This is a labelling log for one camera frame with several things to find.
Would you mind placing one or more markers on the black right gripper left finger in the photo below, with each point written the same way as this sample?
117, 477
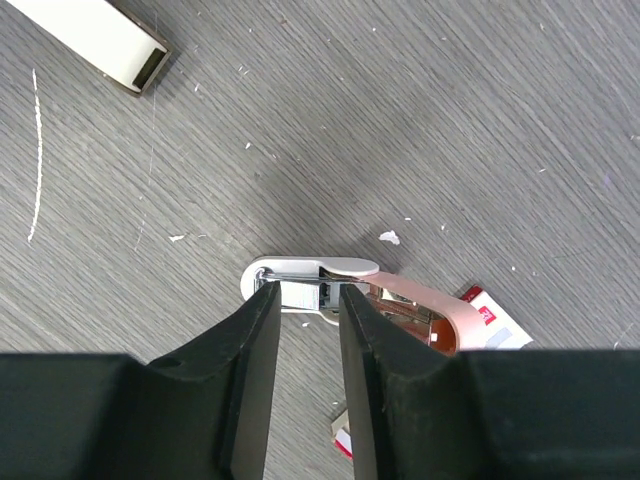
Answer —
201, 411

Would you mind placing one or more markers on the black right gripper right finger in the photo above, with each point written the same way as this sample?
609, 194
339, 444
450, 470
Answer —
415, 413

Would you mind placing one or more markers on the pink stapler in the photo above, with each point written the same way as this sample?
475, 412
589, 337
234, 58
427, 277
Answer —
312, 285

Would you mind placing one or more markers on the beige stapler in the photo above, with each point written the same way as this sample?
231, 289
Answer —
107, 36

